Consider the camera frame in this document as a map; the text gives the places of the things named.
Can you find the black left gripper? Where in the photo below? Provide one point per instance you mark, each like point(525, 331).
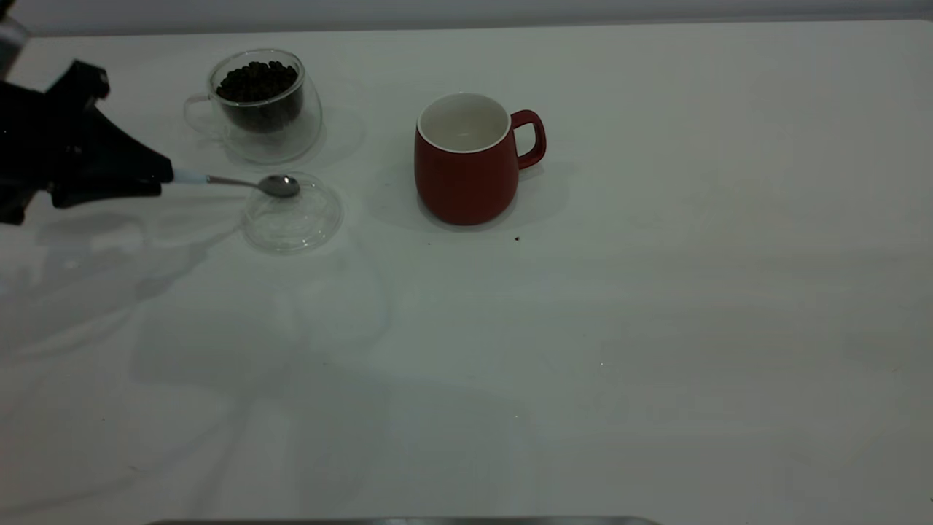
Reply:
point(36, 138)

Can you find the clear double-walled glass cup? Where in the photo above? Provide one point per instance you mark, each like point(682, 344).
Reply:
point(280, 146)

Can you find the red ceramic mug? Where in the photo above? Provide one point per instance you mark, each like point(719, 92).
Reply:
point(466, 186)

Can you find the clear round glass dish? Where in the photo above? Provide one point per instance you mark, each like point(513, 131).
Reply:
point(291, 227)

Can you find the coffee beans pile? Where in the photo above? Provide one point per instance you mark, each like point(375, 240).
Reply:
point(255, 84)

